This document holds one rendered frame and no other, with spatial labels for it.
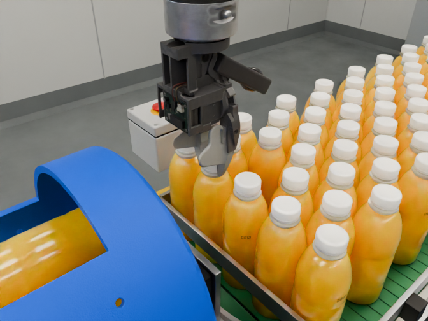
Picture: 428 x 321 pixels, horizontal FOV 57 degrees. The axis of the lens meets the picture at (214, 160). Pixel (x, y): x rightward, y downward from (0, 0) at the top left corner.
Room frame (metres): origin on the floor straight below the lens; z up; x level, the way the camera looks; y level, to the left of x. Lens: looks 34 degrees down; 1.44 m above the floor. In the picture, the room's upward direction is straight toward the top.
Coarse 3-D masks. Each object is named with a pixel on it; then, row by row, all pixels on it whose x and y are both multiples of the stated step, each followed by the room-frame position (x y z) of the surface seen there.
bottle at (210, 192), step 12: (204, 180) 0.49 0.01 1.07; (216, 180) 0.49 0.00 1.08; (228, 180) 0.50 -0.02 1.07; (192, 192) 0.51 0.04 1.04; (204, 192) 0.48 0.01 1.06; (216, 192) 0.48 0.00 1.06; (228, 192) 0.49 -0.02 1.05; (204, 204) 0.48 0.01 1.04; (216, 204) 0.47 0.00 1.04; (204, 216) 0.48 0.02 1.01; (216, 216) 0.47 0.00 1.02; (204, 228) 0.48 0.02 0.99; (216, 228) 0.47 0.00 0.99; (216, 240) 0.47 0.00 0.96; (204, 252) 0.48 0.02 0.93
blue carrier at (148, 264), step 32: (64, 160) 0.32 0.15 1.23; (96, 160) 0.31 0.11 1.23; (64, 192) 0.40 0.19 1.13; (96, 192) 0.27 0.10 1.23; (128, 192) 0.27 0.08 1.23; (0, 224) 0.34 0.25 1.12; (32, 224) 0.37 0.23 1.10; (96, 224) 0.23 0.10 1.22; (128, 224) 0.24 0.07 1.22; (160, 224) 0.25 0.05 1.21; (128, 256) 0.22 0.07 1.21; (160, 256) 0.22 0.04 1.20; (192, 256) 0.24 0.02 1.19; (64, 288) 0.19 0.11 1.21; (96, 288) 0.19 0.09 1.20; (128, 288) 0.20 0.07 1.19; (160, 288) 0.21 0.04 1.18; (192, 288) 0.22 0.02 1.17; (0, 320) 0.16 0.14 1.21; (32, 320) 0.16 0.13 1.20; (64, 320) 0.17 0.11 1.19; (96, 320) 0.17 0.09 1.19; (128, 320) 0.18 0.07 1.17; (160, 320) 0.19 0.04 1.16; (192, 320) 0.20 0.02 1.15
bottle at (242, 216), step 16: (224, 208) 0.45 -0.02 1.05; (240, 208) 0.43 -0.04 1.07; (256, 208) 0.43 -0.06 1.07; (224, 224) 0.44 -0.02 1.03; (240, 224) 0.42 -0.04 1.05; (256, 224) 0.42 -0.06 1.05; (224, 240) 0.44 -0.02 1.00; (240, 240) 0.42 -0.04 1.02; (256, 240) 0.42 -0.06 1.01; (240, 256) 0.42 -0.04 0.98; (224, 272) 0.44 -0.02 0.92; (240, 288) 0.42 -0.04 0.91
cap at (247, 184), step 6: (240, 174) 0.47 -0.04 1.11; (246, 174) 0.47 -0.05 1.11; (252, 174) 0.47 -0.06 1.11; (234, 180) 0.45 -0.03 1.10; (240, 180) 0.45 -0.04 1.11; (246, 180) 0.45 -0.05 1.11; (252, 180) 0.45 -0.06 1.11; (258, 180) 0.45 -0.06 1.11; (234, 186) 0.45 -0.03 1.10; (240, 186) 0.44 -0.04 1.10; (246, 186) 0.44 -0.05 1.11; (252, 186) 0.44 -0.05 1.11; (258, 186) 0.44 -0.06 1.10; (240, 192) 0.44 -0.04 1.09; (246, 192) 0.43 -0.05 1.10; (252, 192) 0.44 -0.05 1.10; (258, 192) 0.44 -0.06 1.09
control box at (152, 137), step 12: (132, 108) 0.69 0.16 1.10; (144, 108) 0.69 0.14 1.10; (132, 120) 0.67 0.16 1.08; (144, 120) 0.64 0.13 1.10; (156, 120) 0.64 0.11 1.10; (132, 132) 0.68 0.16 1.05; (144, 132) 0.64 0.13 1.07; (156, 132) 0.62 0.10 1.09; (168, 132) 0.63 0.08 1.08; (180, 132) 0.65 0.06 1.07; (132, 144) 0.68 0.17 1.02; (144, 144) 0.65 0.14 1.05; (156, 144) 0.61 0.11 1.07; (168, 144) 0.63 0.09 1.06; (144, 156) 0.65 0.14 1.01; (156, 156) 0.62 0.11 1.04; (168, 156) 0.63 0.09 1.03; (156, 168) 0.62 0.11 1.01
